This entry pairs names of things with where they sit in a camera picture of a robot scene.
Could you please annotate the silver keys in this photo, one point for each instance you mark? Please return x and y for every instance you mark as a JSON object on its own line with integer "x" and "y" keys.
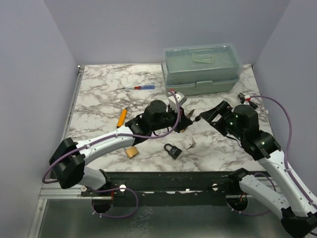
{"x": 192, "y": 145}

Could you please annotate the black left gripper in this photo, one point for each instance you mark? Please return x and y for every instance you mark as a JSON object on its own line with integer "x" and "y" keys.
{"x": 183, "y": 122}

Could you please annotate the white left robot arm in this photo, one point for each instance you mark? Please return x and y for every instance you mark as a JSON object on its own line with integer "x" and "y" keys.
{"x": 69, "y": 162}

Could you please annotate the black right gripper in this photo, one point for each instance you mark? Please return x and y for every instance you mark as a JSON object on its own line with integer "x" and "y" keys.
{"x": 209, "y": 115}

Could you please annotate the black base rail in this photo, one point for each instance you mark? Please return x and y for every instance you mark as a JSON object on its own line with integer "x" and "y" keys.
{"x": 168, "y": 188}

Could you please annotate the red blue screwdriver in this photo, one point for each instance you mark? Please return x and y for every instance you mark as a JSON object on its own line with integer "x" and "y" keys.
{"x": 141, "y": 87}

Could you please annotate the brass padlock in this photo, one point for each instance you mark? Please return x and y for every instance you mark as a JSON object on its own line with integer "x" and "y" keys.
{"x": 131, "y": 152}

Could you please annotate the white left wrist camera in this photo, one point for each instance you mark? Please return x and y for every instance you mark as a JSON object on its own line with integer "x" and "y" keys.
{"x": 176, "y": 101}

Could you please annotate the green plastic toolbox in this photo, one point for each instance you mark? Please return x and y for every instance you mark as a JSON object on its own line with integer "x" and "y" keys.
{"x": 204, "y": 69}

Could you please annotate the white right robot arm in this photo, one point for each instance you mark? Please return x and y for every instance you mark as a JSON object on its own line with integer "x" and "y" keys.
{"x": 296, "y": 205}

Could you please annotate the orange utility knife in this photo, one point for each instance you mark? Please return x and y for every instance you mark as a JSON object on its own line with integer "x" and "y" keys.
{"x": 122, "y": 118}

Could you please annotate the black padlock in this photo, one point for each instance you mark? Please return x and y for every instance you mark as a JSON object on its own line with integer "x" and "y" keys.
{"x": 173, "y": 151}

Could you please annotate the yellow black pliers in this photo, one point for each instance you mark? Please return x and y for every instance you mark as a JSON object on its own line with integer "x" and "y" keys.
{"x": 189, "y": 115}

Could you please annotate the black T-shaped tool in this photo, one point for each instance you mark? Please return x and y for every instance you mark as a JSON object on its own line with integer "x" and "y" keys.
{"x": 253, "y": 105}

